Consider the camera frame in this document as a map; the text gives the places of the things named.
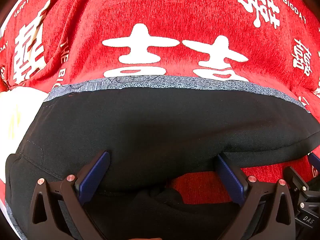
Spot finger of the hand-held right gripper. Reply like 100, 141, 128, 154
308, 152, 320, 178
284, 166, 310, 202

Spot black pants with grey waistband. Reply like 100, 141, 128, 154
5, 75, 320, 240

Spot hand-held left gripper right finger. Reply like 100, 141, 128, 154
216, 152, 297, 240

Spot red printed blanket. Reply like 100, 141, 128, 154
0, 0, 320, 205

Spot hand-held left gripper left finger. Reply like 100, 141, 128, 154
27, 151, 111, 240

